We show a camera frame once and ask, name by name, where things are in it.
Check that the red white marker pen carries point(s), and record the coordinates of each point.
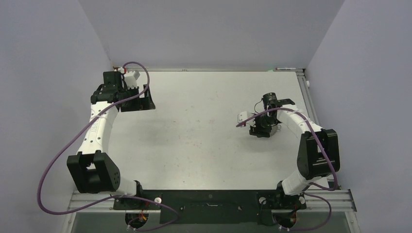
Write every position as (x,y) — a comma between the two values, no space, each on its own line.
(285,68)

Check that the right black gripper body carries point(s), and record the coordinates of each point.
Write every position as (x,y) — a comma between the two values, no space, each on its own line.
(263,124)

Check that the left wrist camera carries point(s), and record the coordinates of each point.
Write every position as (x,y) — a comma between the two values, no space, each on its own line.
(131,78)

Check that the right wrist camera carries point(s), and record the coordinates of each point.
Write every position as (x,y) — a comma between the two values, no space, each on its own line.
(243,116)

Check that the aluminium frame rail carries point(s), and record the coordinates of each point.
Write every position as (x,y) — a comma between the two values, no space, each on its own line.
(304,85)

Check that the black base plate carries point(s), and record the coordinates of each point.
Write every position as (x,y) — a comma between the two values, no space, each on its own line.
(217,206)

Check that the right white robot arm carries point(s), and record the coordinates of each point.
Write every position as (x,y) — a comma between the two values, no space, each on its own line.
(318,152)

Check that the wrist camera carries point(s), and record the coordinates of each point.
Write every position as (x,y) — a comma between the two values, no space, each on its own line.
(131,78)
(243,116)

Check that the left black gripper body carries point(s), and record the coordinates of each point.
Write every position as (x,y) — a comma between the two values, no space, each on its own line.
(130,92)

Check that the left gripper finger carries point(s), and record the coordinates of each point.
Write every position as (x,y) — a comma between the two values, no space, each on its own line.
(147,101)
(130,107)

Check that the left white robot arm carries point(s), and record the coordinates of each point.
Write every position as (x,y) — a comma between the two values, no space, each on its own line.
(92,170)

